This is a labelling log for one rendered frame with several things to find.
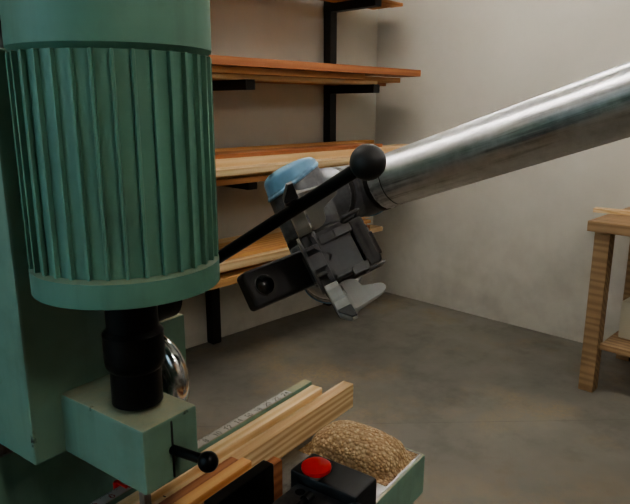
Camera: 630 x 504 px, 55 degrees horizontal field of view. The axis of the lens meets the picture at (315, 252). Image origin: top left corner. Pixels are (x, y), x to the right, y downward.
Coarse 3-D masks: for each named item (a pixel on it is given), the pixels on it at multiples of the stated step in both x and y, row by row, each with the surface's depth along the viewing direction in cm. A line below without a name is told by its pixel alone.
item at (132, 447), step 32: (96, 384) 67; (64, 416) 65; (96, 416) 62; (128, 416) 60; (160, 416) 60; (192, 416) 63; (96, 448) 63; (128, 448) 59; (160, 448) 60; (192, 448) 63; (128, 480) 60; (160, 480) 60
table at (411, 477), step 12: (300, 444) 87; (288, 456) 84; (300, 456) 84; (420, 456) 84; (288, 468) 81; (408, 468) 81; (420, 468) 84; (288, 480) 78; (396, 480) 78; (408, 480) 81; (420, 480) 84; (384, 492) 76; (396, 492) 78; (408, 492) 81; (420, 492) 85
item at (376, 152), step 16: (368, 144) 57; (352, 160) 57; (368, 160) 56; (384, 160) 57; (336, 176) 59; (352, 176) 58; (368, 176) 57; (320, 192) 61; (288, 208) 64; (304, 208) 63; (272, 224) 65; (240, 240) 68; (256, 240) 68; (224, 256) 71; (176, 304) 80; (160, 320) 80
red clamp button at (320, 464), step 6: (306, 462) 61; (312, 462) 60; (318, 462) 60; (324, 462) 60; (306, 468) 60; (312, 468) 60; (318, 468) 60; (324, 468) 60; (330, 468) 60; (306, 474) 59; (312, 474) 59; (318, 474) 59; (324, 474) 59
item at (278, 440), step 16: (352, 384) 97; (320, 400) 91; (336, 400) 93; (352, 400) 97; (288, 416) 87; (304, 416) 87; (320, 416) 90; (336, 416) 94; (272, 432) 82; (288, 432) 84; (304, 432) 87; (240, 448) 78; (256, 448) 79; (272, 448) 81; (288, 448) 85; (256, 464) 79
